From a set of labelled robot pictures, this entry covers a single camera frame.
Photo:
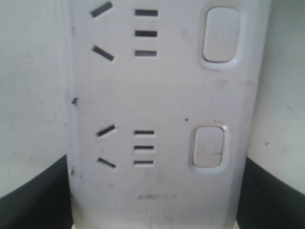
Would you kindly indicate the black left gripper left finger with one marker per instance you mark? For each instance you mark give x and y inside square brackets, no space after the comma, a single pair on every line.
[42,203]

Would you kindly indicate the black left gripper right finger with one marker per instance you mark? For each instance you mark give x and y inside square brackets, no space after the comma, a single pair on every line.
[267,202]

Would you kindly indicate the white five-outlet power strip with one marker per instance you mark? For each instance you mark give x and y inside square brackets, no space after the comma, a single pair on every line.
[162,98]

